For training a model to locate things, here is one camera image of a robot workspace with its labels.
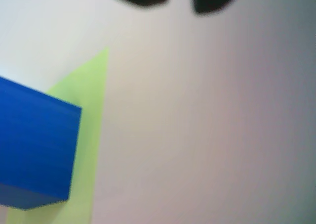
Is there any large blue cube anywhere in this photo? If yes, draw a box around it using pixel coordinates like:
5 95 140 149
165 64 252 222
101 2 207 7
0 76 82 211

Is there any green square sheet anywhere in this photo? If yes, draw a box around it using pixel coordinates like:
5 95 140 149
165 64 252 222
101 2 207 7
5 47 109 224

